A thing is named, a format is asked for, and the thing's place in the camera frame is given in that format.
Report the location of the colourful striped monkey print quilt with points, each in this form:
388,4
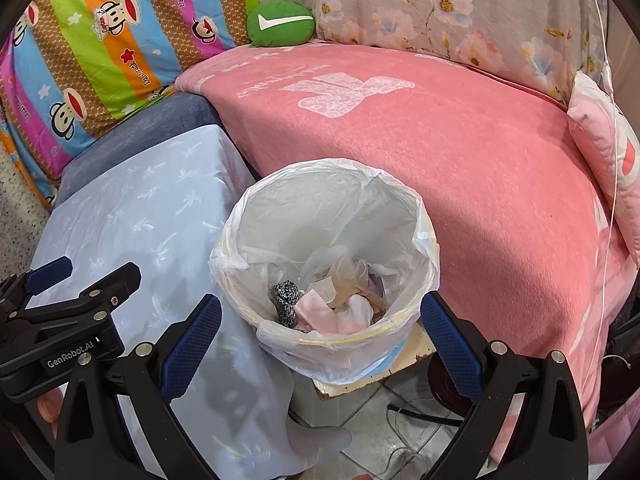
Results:
100,35

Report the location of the pale pink scrap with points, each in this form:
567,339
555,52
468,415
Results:
315,315

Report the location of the cream textured cloth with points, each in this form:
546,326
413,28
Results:
17,195

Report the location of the light blue tablecloth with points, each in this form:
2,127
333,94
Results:
150,210

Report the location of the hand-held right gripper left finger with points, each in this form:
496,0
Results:
192,340

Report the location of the grey floral cover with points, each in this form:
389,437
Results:
425,10

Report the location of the pile of fabric scraps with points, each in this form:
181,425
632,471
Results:
350,270

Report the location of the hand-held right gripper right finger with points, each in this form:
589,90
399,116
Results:
450,340

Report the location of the blue-grey seat cushion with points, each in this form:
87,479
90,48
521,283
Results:
150,130

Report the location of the wooden board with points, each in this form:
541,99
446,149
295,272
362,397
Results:
415,347

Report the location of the black white patterned cloth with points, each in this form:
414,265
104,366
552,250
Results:
287,295

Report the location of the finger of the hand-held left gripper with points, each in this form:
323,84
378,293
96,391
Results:
100,290
47,270

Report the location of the pink printed pillow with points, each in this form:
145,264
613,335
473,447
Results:
605,145

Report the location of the dark round base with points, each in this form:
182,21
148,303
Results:
447,380

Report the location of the person's left hand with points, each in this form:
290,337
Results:
50,402

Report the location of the pink blanket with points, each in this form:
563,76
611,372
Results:
475,185

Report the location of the green round cushion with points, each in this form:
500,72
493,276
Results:
280,25

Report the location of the pink quilted cloth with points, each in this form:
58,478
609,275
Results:
617,435

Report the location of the trash bin with white liner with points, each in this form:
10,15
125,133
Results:
325,210

